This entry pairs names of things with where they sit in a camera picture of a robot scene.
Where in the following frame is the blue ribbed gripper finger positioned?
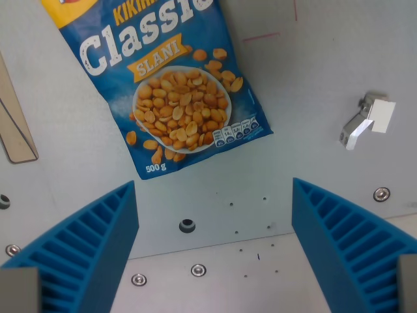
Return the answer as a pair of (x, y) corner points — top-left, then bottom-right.
(0, 180), (140, 313)
(291, 177), (417, 313)

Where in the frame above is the flat wooden board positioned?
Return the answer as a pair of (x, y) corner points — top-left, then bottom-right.
(0, 50), (39, 164)

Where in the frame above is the blue peanut snack bag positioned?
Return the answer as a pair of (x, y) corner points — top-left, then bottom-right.
(41, 0), (274, 181)

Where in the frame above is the metal bracket with white tag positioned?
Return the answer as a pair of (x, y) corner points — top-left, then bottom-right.
(338, 91), (397, 152)

